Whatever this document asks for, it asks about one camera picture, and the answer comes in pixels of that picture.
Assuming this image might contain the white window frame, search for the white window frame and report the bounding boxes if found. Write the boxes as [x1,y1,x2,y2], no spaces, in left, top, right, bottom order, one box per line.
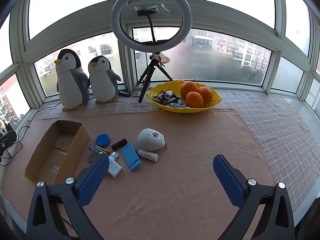
[0,0,320,128]

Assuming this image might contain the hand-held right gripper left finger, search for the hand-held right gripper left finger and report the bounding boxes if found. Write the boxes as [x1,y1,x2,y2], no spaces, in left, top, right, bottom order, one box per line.
[26,154,110,240]

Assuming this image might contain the small penguin plush toy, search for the small penguin plush toy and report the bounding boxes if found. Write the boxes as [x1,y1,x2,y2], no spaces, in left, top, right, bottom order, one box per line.
[88,56,122,104]

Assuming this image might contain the small white bottle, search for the small white bottle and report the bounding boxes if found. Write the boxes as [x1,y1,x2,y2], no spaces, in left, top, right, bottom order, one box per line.
[134,149,159,161]

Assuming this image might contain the checkered cloth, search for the checkered cloth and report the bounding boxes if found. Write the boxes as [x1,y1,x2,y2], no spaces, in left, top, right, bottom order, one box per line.
[34,90,312,213]

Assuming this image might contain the white power strip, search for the white power strip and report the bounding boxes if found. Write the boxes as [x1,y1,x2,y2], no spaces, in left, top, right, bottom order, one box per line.
[0,130,18,167]

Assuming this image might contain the yellow plastic bowl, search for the yellow plastic bowl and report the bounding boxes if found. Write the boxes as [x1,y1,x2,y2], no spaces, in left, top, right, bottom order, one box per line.
[146,79,223,114]

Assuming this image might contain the black cylinder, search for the black cylinder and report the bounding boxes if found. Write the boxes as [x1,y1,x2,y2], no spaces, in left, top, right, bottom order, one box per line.
[111,138,128,150]

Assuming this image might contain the cardboard box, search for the cardboard box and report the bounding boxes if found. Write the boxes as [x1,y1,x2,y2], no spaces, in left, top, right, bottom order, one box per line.
[24,120,90,188]

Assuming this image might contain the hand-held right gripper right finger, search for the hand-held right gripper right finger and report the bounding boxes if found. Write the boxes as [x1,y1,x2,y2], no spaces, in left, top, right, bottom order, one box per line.
[212,154,295,240]

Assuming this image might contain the white ring light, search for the white ring light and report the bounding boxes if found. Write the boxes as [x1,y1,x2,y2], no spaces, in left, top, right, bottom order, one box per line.
[111,0,192,53]

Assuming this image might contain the black gooseneck phone holder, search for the black gooseneck phone holder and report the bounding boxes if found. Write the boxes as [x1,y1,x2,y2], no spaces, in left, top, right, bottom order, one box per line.
[134,4,170,43]

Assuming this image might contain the large penguin plush toy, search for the large penguin plush toy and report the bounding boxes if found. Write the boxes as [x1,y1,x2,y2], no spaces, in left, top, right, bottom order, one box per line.
[55,49,90,111]

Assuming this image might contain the white plug-in device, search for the white plug-in device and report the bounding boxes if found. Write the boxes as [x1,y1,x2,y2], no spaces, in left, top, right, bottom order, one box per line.
[137,128,168,152]

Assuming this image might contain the pile of wrapped candies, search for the pile of wrapped candies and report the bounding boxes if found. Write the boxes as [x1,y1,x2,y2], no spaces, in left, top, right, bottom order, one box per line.
[152,90,192,108]

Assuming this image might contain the blue phone stand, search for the blue phone stand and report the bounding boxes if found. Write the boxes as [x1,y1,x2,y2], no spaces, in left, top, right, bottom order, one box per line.
[121,142,142,171]

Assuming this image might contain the blue round lid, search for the blue round lid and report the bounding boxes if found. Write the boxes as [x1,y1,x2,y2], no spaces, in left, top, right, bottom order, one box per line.
[96,133,111,147]

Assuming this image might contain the white power adapter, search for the white power adapter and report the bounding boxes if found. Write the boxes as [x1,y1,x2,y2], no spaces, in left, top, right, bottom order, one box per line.
[107,159,123,178]

